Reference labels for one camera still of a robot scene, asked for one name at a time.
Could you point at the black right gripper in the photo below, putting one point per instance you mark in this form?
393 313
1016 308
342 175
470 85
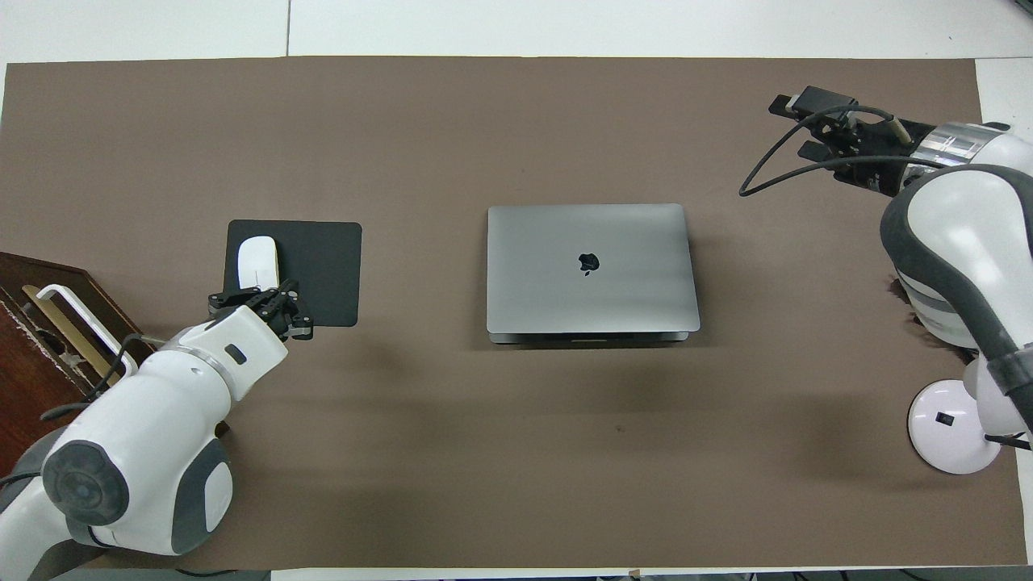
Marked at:
876 157

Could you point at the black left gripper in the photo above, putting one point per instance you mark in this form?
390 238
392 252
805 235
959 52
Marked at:
274 303

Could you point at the silver laptop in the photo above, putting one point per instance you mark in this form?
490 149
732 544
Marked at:
589 290

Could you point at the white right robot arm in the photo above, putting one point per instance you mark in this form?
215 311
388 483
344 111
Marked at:
960 234

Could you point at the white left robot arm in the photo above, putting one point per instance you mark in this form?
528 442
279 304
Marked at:
145 420

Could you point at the white computer mouse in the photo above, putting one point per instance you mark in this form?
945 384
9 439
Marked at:
258 262

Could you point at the black mouse pad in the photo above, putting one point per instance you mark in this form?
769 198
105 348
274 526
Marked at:
323 266

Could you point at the brown wooden box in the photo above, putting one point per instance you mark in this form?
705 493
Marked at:
32 371

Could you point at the brown table mat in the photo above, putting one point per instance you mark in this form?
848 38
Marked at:
516 452

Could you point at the white desk lamp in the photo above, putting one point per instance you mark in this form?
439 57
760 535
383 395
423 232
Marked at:
944 424

